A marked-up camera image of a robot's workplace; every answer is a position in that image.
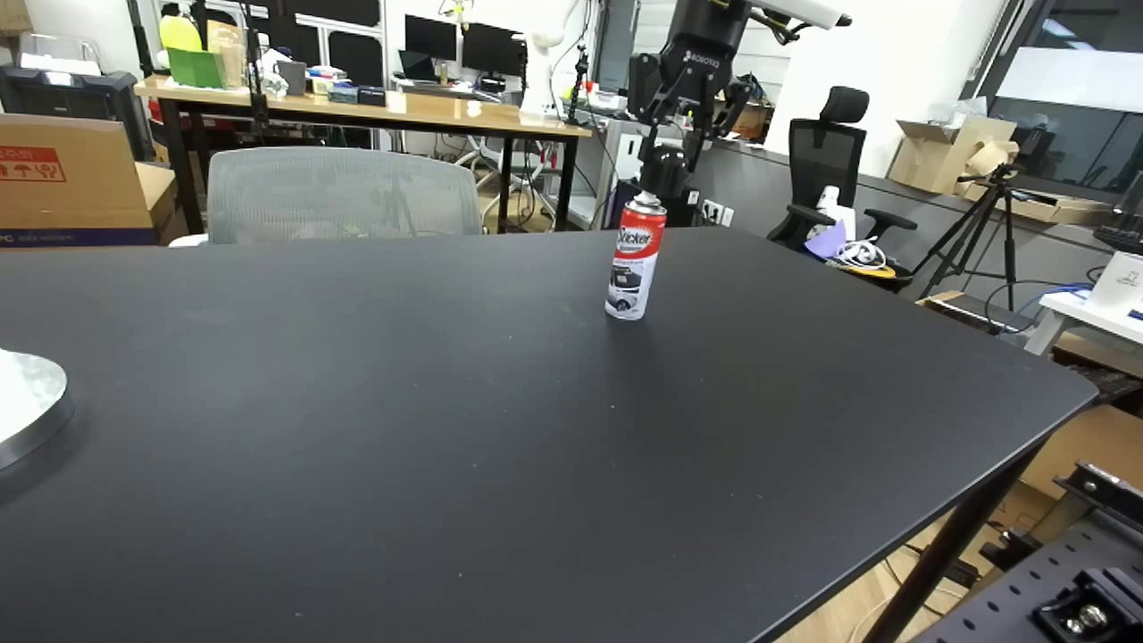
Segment white partition with black panels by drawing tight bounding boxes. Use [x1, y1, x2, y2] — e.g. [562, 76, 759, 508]
[260, 0, 389, 92]

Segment black printer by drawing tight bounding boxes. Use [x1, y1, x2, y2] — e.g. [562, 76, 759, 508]
[0, 63, 144, 122]

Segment black computer monitor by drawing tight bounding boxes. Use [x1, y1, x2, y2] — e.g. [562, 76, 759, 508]
[402, 9, 463, 63]
[460, 22, 530, 82]

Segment white side table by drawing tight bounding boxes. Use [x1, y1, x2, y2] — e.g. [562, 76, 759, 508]
[1036, 280, 1143, 348]

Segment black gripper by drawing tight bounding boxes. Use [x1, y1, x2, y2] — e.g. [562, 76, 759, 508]
[625, 0, 763, 158]

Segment white patterned helmet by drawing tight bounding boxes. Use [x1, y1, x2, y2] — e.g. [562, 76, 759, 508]
[834, 234, 899, 277]

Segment white red spray can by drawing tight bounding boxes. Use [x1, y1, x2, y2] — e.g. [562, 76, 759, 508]
[601, 184, 672, 323]

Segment grey mesh chair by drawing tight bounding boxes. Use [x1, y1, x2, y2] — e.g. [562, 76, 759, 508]
[202, 142, 485, 246]

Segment cardboard box with red label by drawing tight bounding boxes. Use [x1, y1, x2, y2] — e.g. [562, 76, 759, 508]
[0, 110, 178, 234]

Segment green and yellow folders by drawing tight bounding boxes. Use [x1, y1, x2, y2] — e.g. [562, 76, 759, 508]
[157, 9, 227, 89]

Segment open cardboard box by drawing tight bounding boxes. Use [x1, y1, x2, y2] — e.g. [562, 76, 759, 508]
[886, 115, 1020, 199]

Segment white plastic bottle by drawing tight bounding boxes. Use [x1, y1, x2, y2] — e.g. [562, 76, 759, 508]
[815, 183, 861, 242]

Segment wooden desk with black legs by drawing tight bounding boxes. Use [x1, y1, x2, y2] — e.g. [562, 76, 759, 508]
[134, 76, 597, 239]

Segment black table leg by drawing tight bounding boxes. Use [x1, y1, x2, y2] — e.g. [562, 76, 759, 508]
[861, 452, 1040, 643]

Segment black clamp with silver screws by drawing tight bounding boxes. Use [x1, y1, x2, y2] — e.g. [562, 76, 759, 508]
[1031, 569, 1143, 643]

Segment white plate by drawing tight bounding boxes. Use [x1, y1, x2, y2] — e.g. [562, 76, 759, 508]
[0, 347, 72, 473]

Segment black office chair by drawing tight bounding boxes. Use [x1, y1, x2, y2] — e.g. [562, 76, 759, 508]
[763, 82, 922, 255]

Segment purple cloth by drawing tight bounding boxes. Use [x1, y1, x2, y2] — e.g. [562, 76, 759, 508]
[802, 220, 849, 265]

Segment small cardboard box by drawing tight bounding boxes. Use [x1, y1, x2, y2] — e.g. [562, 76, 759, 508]
[743, 98, 778, 142]

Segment black tripod with camera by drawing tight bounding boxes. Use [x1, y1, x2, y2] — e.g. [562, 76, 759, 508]
[907, 160, 1030, 316]

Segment black perforated breadboard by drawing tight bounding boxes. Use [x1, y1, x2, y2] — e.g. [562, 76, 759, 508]
[914, 514, 1143, 643]

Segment black metal rail bracket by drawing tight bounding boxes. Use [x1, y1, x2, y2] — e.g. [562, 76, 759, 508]
[1056, 459, 1143, 527]

